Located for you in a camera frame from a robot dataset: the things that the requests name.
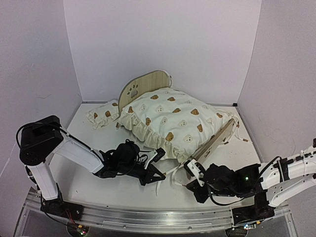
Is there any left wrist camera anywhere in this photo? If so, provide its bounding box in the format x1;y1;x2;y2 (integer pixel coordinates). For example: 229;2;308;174
145;148;165;169

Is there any large bear print cushion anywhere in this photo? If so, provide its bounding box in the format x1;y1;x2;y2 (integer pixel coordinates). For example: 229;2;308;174
115;73;249;197

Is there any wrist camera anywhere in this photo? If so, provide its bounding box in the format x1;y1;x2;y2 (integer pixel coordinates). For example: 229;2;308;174
184;159;205;187
145;148;165;169

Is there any wooden pet bed frame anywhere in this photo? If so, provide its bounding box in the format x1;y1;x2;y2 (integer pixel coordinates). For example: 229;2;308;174
117;70;237;180

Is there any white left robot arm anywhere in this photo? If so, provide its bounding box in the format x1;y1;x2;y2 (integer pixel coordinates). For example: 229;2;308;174
16;115;165;220

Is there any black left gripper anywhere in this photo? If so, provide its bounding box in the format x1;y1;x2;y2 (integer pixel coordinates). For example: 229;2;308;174
118;162;166;187

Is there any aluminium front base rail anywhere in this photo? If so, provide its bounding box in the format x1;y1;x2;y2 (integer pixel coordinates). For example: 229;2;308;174
14;192;298;237

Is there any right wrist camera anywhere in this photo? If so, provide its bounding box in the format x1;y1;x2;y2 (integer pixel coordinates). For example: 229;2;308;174
184;159;205;187

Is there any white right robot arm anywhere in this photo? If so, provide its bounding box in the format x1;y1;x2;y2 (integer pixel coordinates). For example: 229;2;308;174
184;144;316;226

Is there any small bear print pillow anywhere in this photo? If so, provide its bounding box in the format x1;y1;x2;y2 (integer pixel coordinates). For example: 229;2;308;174
86;100;119;130

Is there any aluminium table edge rail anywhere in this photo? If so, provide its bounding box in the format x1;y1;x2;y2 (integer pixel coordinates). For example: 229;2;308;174
82;101;238;107

